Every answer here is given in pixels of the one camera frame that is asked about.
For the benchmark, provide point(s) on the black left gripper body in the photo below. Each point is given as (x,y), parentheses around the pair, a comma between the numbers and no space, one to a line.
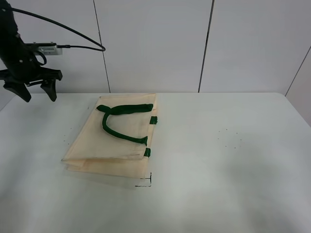
(24,63)

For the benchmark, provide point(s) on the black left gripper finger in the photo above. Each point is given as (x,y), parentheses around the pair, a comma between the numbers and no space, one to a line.
(18,89)
(49,86)

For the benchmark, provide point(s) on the cream linen bag green handles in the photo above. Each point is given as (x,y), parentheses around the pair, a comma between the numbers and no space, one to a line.
(116,138)

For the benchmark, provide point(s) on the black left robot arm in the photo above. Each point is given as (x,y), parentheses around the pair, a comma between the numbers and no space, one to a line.
(9,29)

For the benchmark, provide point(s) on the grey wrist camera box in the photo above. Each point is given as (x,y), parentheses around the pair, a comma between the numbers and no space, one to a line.
(45,48)

